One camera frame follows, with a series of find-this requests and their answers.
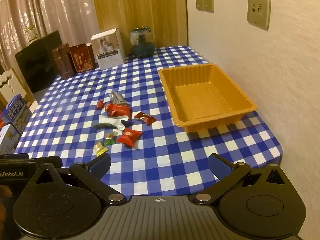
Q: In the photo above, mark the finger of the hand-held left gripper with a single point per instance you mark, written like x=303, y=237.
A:
x=50, y=162

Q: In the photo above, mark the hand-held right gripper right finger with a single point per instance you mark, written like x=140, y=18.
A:
x=220, y=166

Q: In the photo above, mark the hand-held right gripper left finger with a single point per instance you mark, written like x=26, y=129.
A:
x=101, y=164

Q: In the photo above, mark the gold candy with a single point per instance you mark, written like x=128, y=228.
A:
x=100, y=148

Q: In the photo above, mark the green candy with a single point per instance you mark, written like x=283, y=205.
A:
x=109, y=140

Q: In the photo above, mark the red pillow snack packet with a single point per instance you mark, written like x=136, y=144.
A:
x=128, y=137

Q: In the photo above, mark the white snack pouch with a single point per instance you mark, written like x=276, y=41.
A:
x=112, y=122

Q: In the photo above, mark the red and clear snack packet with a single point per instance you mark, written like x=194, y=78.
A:
x=118, y=109

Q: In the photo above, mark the small red candy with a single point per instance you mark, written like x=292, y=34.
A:
x=100, y=104

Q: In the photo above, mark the dark red snack packet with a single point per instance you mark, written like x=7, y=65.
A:
x=145, y=117

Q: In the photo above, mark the grey foil snack packet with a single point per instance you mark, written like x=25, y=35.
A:
x=117, y=97

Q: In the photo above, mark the orange plastic tray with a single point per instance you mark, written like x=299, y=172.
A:
x=200, y=97

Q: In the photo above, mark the white and blue box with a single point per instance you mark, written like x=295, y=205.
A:
x=8, y=137

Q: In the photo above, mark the blue checked tablecloth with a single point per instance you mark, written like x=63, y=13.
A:
x=175, y=155

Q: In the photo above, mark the blue carton box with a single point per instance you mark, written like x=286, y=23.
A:
x=17, y=112

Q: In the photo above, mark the white chair back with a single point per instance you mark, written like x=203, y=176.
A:
x=10, y=85

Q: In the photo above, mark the brown canister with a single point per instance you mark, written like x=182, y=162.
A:
x=62, y=62

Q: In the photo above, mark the black box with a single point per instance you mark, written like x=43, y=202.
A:
x=35, y=62

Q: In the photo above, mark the red printed box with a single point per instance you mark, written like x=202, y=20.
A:
x=81, y=57

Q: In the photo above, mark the white product box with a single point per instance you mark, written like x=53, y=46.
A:
x=110, y=55

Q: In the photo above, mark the glass jar with green lid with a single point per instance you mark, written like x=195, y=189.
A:
x=142, y=42

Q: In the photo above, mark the gold ornament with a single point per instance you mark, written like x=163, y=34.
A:
x=32, y=33

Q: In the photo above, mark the beige curtain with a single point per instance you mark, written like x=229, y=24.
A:
x=50, y=5

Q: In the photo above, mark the wall data outlet plate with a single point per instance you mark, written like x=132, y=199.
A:
x=258, y=11

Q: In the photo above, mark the wooden wall panel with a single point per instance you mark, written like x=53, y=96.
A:
x=137, y=5

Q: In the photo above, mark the wall power socket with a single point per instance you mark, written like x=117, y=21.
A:
x=200, y=2
x=209, y=2

